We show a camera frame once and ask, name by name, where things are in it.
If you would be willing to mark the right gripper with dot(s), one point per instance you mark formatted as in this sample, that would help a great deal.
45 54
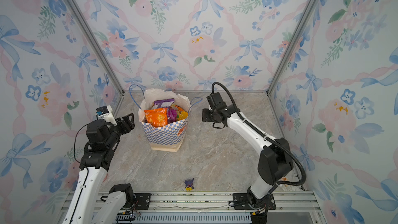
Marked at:
205 113

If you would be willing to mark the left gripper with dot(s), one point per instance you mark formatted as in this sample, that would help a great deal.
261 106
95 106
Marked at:
130 125

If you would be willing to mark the orange corn chips bag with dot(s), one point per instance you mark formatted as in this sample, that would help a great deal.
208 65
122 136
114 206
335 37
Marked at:
157 118

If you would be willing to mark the yellow mango candy bag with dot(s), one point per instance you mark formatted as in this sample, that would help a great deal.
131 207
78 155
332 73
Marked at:
181 115

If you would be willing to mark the blue checkered paper bag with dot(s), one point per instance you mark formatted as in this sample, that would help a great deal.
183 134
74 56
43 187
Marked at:
170 137

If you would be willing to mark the small purple snack packet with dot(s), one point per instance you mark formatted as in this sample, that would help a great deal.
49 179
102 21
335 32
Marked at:
165 103

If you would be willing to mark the Fox's fruits candy bag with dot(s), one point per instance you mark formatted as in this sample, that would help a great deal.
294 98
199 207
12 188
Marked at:
177 108

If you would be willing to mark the purple grape candy bag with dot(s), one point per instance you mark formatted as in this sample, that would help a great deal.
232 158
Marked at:
171 115

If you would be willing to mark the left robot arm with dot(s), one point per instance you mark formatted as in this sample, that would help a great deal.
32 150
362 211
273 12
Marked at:
94 166

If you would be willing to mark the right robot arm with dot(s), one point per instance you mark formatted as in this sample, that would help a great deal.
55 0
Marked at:
274 162

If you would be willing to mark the purple toy figure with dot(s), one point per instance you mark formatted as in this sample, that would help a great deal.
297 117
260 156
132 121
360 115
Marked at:
189 184

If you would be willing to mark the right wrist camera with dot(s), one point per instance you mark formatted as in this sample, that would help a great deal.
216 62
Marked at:
216 102

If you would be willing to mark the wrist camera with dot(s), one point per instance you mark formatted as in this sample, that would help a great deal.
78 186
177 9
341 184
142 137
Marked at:
105 113
216 102

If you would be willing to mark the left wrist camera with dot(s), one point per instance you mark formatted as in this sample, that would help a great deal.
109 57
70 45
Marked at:
105 113

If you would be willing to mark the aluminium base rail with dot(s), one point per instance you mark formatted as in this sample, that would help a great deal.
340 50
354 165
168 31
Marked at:
162 207

